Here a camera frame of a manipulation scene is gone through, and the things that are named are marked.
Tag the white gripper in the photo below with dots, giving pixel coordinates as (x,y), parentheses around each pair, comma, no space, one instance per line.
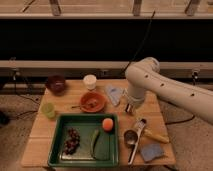
(130,109)

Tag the green pepper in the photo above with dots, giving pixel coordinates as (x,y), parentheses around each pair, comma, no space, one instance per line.
(93,142)

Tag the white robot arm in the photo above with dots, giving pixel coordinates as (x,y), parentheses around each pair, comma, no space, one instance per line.
(144,76)

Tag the metal measuring cup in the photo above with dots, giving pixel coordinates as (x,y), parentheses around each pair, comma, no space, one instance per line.
(130,137)

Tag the white cup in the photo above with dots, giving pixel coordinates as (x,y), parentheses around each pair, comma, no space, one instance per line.
(90,81)

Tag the green plastic cup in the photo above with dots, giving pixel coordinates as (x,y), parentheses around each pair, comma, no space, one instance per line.
(48,110)

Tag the light blue cloth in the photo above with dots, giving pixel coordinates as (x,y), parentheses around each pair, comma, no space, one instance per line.
(114,94)

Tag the orange fruit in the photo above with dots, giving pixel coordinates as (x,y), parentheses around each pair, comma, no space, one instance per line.
(107,124)

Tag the orange bowl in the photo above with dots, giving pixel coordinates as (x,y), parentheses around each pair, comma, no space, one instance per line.
(92,102)

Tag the metal spoon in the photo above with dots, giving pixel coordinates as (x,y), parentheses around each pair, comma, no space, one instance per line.
(76,106)

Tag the green plastic tray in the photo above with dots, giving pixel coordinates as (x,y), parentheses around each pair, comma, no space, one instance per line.
(106,148)

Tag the blue sponge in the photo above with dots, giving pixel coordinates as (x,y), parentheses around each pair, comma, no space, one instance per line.
(151,151)

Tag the bunch of dark grapes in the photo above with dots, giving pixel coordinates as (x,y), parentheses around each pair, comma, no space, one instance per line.
(72,143)

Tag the dark brown bowl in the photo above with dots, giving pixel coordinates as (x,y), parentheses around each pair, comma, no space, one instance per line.
(56,84)

